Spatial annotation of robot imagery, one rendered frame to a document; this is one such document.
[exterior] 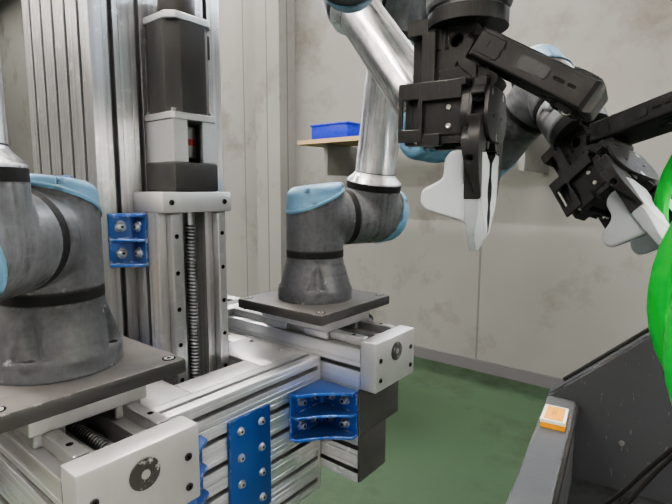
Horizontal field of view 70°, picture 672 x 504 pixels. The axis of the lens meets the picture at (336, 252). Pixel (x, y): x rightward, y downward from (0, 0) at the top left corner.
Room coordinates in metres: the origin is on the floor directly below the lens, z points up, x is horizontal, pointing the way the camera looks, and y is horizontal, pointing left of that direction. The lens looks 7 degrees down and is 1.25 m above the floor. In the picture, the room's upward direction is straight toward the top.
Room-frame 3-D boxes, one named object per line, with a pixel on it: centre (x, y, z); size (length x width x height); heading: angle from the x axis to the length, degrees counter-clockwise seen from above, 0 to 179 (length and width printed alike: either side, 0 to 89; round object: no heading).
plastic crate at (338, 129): (3.58, -0.02, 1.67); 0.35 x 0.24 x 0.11; 52
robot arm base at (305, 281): (0.97, 0.04, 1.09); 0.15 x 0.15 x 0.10
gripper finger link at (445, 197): (0.45, -0.11, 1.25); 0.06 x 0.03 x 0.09; 59
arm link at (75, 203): (0.58, 0.35, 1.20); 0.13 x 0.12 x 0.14; 0
